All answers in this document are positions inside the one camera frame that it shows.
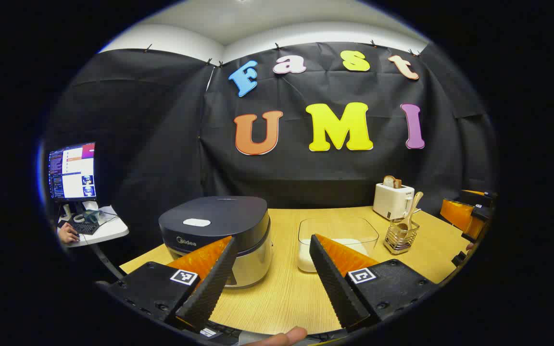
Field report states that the white side table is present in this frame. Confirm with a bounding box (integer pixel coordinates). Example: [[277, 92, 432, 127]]
[[58, 204, 129, 279]]

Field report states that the metal wire chopstick holder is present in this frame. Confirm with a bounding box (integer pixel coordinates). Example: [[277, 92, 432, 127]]
[[384, 220, 420, 255]]

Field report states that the computer monitor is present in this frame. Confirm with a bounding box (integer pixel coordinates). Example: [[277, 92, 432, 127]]
[[48, 142, 97, 201]]

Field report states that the clear plastic container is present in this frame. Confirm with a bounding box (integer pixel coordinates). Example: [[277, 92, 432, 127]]
[[298, 217, 379, 273]]

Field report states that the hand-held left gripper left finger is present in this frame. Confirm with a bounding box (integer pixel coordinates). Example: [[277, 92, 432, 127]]
[[97, 235, 238, 334]]

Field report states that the black keyboard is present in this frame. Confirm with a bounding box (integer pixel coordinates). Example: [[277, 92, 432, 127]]
[[68, 221, 100, 236]]

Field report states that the white toaster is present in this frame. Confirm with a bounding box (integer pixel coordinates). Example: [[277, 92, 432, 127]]
[[373, 183, 416, 221]]

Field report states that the wooden spoon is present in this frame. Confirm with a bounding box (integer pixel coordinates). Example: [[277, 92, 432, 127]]
[[396, 191, 424, 238]]

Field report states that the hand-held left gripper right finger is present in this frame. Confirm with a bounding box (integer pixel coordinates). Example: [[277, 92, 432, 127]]
[[309, 234, 439, 333]]

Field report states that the black silver rice cooker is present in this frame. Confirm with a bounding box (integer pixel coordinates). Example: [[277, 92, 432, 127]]
[[158, 196, 274, 289]]

